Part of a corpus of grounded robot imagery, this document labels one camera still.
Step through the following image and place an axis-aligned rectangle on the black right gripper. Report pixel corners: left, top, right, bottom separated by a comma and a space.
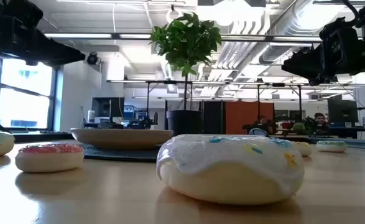
281, 17, 362, 86

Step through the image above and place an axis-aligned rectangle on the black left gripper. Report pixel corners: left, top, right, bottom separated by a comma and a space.
0, 0, 86, 67

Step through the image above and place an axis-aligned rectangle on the small green frosted donut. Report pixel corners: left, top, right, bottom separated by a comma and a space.
316, 140, 348, 153

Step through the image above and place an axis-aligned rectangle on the small cream donut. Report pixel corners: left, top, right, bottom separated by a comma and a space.
292, 141, 313, 157

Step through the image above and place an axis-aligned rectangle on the small pink sprinkled donut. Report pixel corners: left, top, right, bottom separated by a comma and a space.
15, 143, 85, 173

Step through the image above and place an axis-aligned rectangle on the large white sprinkled donut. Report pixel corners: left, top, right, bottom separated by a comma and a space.
156, 133, 305, 206

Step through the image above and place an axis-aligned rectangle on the person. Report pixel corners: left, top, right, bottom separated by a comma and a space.
253, 115, 273, 134
313, 112, 328, 131

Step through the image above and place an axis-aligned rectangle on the black computer monitor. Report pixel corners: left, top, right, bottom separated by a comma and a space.
91, 96, 126, 118
327, 98, 359, 124

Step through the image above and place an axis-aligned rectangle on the large window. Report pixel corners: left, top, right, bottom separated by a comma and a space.
0, 54, 57, 131

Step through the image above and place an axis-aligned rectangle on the small green bush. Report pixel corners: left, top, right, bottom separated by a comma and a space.
293, 122, 308, 136

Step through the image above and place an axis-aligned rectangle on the orange partition panel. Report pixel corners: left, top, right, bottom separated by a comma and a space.
225, 101, 275, 135

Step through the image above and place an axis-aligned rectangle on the blue rounded object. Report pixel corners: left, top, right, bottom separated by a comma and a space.
248, 127, 269, 138

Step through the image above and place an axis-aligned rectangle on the large beige plate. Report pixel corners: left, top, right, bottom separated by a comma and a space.
70, 128, 174, 150

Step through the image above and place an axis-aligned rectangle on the black partition panel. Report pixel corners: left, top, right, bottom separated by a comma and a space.
202, 100, 226, 135

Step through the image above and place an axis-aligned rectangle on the dark woven round placemat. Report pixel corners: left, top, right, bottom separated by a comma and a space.
81, 143, 162, 163

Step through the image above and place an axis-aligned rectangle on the green leafy plant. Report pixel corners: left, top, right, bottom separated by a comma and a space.
149, 12, 223, 111

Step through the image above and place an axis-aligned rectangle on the black plant pot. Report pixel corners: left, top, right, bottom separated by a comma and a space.
165, 110, 203, 137

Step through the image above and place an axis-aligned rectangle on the black ceiling camera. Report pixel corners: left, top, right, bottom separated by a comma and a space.
86, 52, 101, 65

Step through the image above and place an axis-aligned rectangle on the silver ventilation duct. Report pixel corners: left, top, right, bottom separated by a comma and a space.
259, 0, 344, 65

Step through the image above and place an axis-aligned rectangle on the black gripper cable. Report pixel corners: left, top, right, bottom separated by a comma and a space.
340, 0, 361, 26

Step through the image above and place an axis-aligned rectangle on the black overhead frame bar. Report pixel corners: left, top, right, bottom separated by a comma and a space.
44, 32, 323, 43

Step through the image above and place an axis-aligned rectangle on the white cable loop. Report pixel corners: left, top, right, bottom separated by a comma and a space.
165, 7, 183, 24

